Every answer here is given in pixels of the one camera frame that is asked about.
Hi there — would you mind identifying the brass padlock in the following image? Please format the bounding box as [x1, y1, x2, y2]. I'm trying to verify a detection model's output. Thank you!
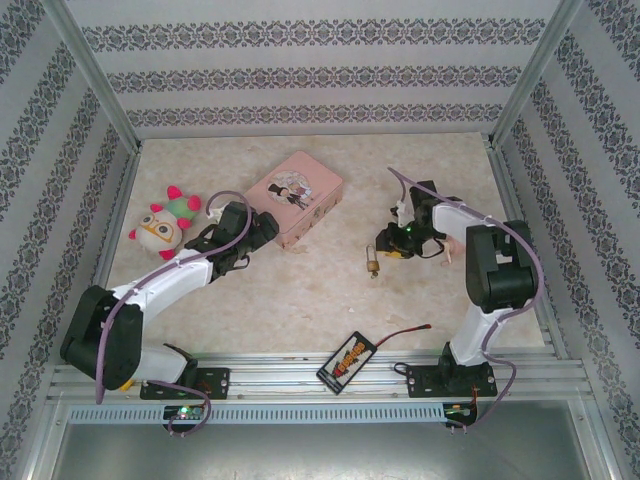
[364, 243, 382, 281]

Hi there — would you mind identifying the pink illustrated tin box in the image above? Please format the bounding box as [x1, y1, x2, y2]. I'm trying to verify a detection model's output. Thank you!
[243, 149, 346, 251]

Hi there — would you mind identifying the pink hand-crank sharpener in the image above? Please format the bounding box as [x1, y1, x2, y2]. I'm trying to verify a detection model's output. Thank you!
[439, 235, 469, 266]

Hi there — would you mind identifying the red black battery lead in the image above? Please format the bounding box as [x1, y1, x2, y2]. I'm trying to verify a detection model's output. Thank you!
[372, 323, 432, 347]

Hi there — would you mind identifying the owl plush toy with glasses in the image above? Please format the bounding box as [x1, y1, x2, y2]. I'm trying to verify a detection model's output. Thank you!
[128, 184, 203, 261]

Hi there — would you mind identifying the small circuit board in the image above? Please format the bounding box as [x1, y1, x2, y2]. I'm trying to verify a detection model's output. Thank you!
[442, 402, 479, 429]

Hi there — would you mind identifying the circuit board with green light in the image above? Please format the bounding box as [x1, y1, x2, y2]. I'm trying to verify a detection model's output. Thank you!
[163, 404, 207, 426]

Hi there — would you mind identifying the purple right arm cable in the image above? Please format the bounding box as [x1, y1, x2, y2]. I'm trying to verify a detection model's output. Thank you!
[387, 167, 545, 436]

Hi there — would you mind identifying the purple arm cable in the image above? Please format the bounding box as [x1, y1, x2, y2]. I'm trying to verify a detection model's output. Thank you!
[94, 190, 251, 440]
[387, 167, 545, 436]

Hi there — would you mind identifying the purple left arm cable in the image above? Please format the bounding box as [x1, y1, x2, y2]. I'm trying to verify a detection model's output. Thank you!
[94, 190, 251, 440]

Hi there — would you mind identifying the aluminium side rail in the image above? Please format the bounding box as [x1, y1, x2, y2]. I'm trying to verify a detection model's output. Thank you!
[67, 147, 144, 366]
[487, 147, 569, 361]

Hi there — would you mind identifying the aluminium mounting rail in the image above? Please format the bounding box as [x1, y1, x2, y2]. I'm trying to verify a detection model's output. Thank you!
[47, 352, 586, 401]

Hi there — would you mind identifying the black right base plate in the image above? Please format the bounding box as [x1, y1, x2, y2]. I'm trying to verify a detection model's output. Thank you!
[404, 364, 504, 400]

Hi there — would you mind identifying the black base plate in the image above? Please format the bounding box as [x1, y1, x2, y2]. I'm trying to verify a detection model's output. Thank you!
[404, 364, 504, 400]
[139, 366, 232, 401]

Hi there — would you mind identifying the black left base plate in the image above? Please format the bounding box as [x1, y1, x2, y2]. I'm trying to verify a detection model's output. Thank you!
[139, 366, 232, 401]

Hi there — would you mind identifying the aluminium frame post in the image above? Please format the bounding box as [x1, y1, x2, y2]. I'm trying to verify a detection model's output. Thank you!
[39, 0, 144, 154]
[487, 0, 601, 151]

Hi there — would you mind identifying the slotted grey cable duct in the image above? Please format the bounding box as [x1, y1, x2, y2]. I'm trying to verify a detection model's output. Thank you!
[67, 402, 446, 425]

